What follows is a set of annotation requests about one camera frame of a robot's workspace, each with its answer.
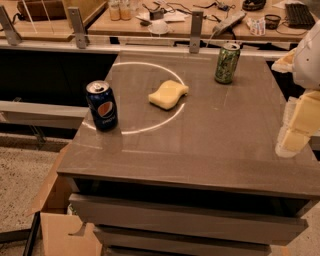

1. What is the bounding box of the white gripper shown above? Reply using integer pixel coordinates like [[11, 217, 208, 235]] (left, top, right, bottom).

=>
[[271, 21, 320, 158]]

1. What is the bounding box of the yellow sponge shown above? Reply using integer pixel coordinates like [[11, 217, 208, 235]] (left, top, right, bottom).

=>
[[148, 80, 189, 110]]

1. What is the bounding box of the black mesh cup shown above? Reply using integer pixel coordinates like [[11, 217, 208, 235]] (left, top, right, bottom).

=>
[[265, 14, 281, 30]]

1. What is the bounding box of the small printed carton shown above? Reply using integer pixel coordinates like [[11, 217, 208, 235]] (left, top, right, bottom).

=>
[[247, 18, 265, 36]]

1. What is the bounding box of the green soda can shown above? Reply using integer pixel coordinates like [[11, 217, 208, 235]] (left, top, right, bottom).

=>
[[215, 43, 240, 84]]

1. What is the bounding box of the black keyboard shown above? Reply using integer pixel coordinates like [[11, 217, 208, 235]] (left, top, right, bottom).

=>
[[285, 3, 315, 29]]

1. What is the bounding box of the white power strip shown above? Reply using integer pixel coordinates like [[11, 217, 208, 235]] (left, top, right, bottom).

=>
[[212, 10, 246, 36]]

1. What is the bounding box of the grey drawer cabinet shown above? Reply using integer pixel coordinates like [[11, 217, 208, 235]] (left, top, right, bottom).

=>
[[58, 52, 320, 256]]

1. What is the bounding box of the white bowl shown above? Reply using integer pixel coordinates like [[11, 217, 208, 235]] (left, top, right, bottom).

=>
[[148, 20, 169, 35]]

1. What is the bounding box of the small black device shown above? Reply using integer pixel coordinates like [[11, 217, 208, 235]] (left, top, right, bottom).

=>
[[149, 9, 164, 20]]

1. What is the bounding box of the right orange jar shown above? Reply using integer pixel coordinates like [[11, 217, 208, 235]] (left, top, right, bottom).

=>
[[119, 0, 131, 21]]

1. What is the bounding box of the orange jar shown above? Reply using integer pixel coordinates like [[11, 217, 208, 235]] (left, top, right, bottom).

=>
[[119, 0, 131, 21], [108, 0, 120, 21]]

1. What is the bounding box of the blue Pepsi can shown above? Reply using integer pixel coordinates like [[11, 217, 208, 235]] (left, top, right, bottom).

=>
[[86, 80, 118, 131]]

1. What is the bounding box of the left orange jar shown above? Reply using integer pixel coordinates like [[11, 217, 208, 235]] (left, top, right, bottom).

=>
[[108, 0, 120, 21]]

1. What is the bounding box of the cardboard box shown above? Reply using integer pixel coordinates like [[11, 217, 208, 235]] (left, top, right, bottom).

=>
[[28, 146, 102, 256]]

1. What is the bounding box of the metal railing frame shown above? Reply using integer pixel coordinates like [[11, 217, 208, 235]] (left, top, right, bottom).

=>
[[0, 4, 294, 61]]

